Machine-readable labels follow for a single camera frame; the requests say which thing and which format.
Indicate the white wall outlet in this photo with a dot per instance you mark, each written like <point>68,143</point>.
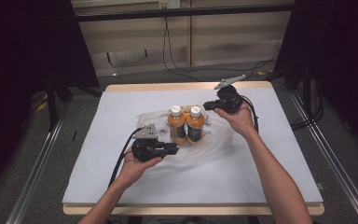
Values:
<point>169,4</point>

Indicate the wooden table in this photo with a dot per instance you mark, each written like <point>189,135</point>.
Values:
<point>155,86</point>

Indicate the orange juice bottle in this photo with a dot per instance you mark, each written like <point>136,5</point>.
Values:
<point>195,126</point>
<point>176,124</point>

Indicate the clear plastic bag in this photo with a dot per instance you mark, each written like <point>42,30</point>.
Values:
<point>211,143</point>

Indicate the black curtain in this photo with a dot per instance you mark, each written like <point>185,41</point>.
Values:
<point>18,62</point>
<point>338,46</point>

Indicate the metal floor rail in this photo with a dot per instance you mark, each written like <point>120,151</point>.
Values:
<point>332,155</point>
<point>34,174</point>

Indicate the person's right hand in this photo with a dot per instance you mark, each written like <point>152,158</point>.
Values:
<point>239,121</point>

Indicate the small black floor object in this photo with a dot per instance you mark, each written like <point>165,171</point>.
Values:
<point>75,134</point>

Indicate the black horizontal bar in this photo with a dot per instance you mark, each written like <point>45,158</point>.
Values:
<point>180,13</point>

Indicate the yellow floor tape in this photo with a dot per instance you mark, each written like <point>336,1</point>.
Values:
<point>42,106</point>

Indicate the person's left hand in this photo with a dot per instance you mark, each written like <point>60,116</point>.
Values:
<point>135,171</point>

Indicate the black stand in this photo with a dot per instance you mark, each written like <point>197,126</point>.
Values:
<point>52,102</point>

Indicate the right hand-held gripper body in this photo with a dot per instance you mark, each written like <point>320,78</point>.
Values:
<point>230,99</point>

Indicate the white table mat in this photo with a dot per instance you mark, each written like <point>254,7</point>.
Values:
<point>199,183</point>

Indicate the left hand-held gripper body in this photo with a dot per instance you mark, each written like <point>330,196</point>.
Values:
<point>146,149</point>

